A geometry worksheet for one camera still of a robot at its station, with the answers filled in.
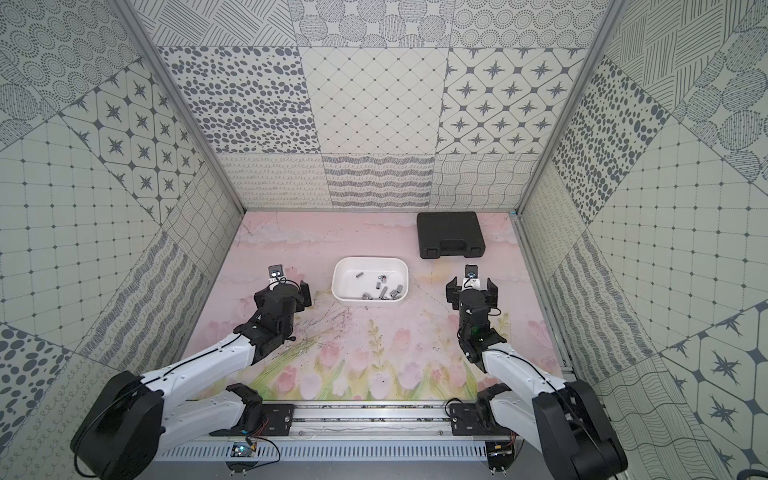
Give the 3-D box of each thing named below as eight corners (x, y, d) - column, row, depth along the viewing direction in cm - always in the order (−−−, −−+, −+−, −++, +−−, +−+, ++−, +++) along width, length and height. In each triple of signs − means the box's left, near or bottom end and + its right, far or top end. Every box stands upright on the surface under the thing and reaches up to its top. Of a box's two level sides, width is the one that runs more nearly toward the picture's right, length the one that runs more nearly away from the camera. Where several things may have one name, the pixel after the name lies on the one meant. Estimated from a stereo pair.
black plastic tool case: (420, 258, 107) (420, 251, 103) (417, 218, 120) (418, 210, 116) (483, 258, 107) (486, 251, 103) (473, 218, 120) (476, 210, 116)
